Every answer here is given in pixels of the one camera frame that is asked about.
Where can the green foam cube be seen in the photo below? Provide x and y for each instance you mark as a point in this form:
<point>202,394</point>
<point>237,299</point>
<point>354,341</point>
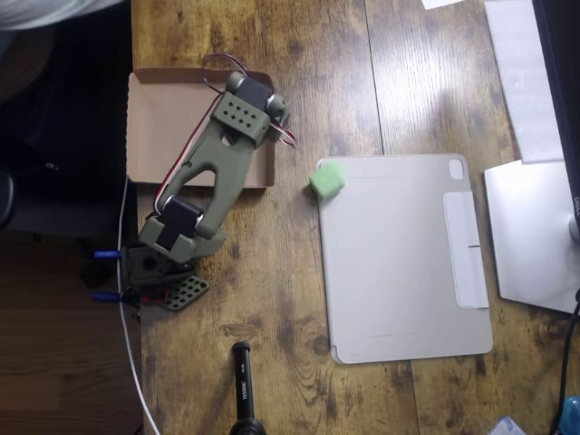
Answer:
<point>327,179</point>

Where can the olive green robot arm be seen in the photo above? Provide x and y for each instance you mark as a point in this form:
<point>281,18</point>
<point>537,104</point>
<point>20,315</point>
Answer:
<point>226,149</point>

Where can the brown cardboard tray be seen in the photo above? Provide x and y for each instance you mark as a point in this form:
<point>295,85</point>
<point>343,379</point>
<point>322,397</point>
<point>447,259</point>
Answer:
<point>154,127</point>

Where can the tablet in beige folio case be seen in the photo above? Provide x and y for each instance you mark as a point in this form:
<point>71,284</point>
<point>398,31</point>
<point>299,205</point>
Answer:
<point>408,281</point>

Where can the silver monitor stand base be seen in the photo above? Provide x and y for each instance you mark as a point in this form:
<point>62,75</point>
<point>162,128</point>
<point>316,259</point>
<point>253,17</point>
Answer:
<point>530,235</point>

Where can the white paper sheet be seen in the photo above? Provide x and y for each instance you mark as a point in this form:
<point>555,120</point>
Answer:
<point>439,3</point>

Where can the white foam sheet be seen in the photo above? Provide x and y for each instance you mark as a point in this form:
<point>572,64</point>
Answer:
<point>521,81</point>

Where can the white and blue packet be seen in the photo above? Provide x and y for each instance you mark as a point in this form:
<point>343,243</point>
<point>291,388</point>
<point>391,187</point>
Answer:
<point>507,428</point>

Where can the black computer monitor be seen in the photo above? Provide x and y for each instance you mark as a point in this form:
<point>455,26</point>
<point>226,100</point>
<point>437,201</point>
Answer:
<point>559,68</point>

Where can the person in grey shirt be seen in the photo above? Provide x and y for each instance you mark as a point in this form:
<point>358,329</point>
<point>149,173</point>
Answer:
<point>41,11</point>

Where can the blue round object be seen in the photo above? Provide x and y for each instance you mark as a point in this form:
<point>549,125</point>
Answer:
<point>572,414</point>

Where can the dark perforated robot base plate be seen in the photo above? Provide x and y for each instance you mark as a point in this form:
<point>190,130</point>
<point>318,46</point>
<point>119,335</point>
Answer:
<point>188,292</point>

